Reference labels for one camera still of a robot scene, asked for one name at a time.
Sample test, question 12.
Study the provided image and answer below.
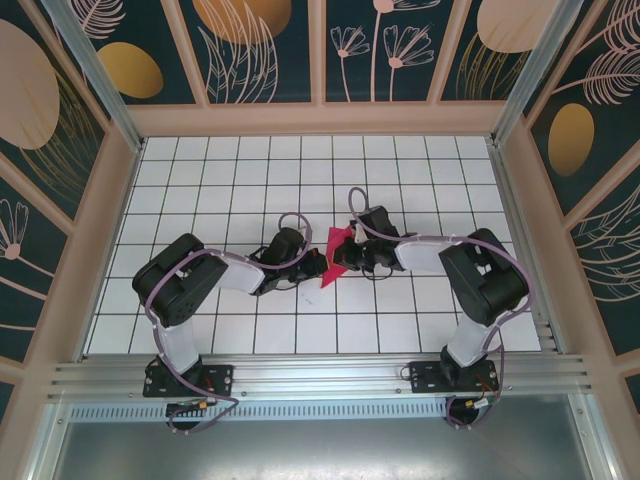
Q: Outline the red cloth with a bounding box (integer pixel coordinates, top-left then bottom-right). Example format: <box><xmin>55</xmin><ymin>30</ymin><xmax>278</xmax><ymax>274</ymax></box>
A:
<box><xmin>319</xmin><ymin>224</ymin><xmax>359</xmax><ymax>290</ymax></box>

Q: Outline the grey metal sheet panel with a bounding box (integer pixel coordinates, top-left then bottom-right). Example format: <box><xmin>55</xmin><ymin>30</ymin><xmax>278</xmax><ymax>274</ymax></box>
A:
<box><xmin>29</xmin><ymin>418</ymin><xmax>614</xmax><ymax>480</ymax></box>

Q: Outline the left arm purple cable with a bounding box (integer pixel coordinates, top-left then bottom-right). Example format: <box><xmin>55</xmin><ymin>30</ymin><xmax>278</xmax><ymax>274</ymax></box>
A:
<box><xmin>143</xmin><ymin>212</ymin><xmax>314</xmax><ymax>437</ymax></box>

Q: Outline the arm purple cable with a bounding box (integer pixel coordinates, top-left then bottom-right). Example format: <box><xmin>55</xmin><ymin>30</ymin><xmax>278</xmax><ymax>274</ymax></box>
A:
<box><xmin>143</xmin><ymin>212</ymin><xmax>314</xmax><ymax>437</ymax></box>
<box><xmin>348</xmin><ymin>187</ymin><xmax>532</xmax><ymax>431</ymax></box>

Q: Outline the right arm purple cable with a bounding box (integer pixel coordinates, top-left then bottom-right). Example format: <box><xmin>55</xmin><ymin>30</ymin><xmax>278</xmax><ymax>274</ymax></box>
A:
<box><xmin>348</xmin><ymin>187</ymin><xmax>532</xmax><ymax>431</ymax></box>

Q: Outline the aluminium mounting rail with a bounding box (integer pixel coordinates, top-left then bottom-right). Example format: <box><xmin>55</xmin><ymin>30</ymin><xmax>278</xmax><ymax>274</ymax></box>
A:
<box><xmin>47</xmin><ymin>353</ymin><xmax>599</xmax><ymax>401</ymax></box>

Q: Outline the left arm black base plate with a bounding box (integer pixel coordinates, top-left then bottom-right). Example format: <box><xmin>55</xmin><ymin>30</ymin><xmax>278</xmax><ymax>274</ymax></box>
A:
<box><xmin>143</xmin><ymin>362</ymin><xmax>236</xmax><ymax>399</ymax></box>

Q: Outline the aluminium side rail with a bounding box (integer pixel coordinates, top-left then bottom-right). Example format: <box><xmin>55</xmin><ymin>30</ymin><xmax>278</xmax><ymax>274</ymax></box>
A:
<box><xmin>487</xmin><ymin>142</ymin><xmax>569</xmax><ymax>357</ymax></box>

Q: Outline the slotted grey cable duct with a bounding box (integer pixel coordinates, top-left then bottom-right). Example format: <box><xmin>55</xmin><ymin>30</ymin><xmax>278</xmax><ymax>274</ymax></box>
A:
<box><xmin>67</xmin><ymin>402</ymin><xmax>454</xmax><ymax>422</ymax></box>

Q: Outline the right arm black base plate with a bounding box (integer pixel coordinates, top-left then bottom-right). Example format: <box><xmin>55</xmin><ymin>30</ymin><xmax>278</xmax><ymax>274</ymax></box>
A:
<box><xmin>408</xmin><ymin>358</ymin><xmax>503</xmax><ymax>396</ymax></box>

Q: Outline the aluminium frame post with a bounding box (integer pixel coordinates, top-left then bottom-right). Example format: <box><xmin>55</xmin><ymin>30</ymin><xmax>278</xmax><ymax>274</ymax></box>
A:
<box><xmin>489</xmin><ymin>0</ymin><xmax>596</xmax><ymax>146</ymax></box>
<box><xmin>42</xmin><ymin>0</ymin><xmax>146</xmax><ymax>154</ymax></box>

